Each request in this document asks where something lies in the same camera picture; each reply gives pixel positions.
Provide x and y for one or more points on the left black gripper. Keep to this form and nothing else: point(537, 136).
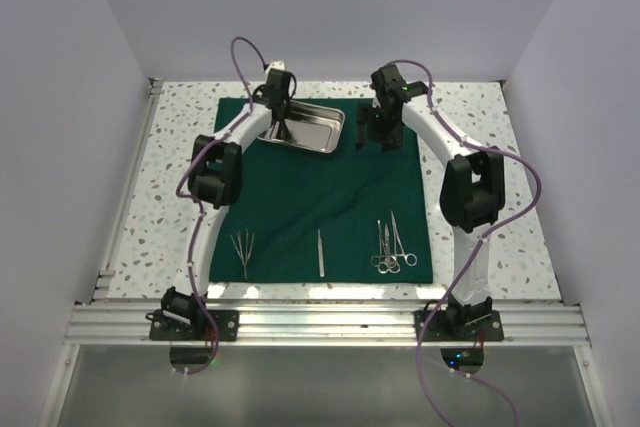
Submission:
point(286, 114)

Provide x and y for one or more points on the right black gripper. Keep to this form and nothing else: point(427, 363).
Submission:
point(391, 140)

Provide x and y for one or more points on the stainless steel tray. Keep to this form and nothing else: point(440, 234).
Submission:
point(311, 127)

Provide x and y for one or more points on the green surgical cloth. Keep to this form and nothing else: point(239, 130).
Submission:
point(289, 193)

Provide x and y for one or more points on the steel scalpel handle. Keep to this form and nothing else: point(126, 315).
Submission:
point(321, 263)

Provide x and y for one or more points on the small steel hemostat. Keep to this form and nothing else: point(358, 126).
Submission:
point(383, 261)

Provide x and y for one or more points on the steel surgical scissors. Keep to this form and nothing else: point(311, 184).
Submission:
point(397, 267)

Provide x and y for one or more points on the long steel hemostat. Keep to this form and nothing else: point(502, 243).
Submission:
point(410, 259)

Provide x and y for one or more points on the steel forceps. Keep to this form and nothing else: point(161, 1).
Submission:
point(241, 251)
point(248, 250)

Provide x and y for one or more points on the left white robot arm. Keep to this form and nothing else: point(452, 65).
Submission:
point(213, 182)

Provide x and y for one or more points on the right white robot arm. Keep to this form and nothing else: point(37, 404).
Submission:
point(471, 197)

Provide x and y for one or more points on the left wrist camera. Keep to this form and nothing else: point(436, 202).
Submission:
point(278, 65)

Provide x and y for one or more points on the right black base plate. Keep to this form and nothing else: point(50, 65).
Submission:
point(446, 327)

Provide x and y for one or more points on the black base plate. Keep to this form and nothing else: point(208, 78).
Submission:
point(166, 327)
point(446, 327)

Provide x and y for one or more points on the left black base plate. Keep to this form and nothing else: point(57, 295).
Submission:
point(166, 327)

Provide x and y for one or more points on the aluminium rail frame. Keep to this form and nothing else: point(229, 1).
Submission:
point(309, 354)

